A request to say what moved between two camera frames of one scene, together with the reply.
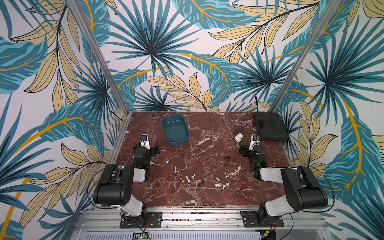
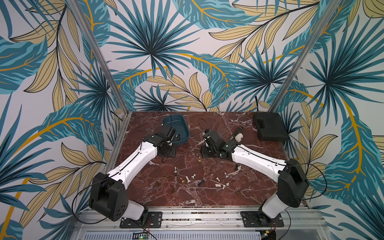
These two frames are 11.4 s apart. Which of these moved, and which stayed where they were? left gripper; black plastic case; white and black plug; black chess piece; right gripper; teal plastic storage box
Moved: left gripper; right gripper
Stayed: white and black plug; teal plastic storage box; black plastic case; black chess piece
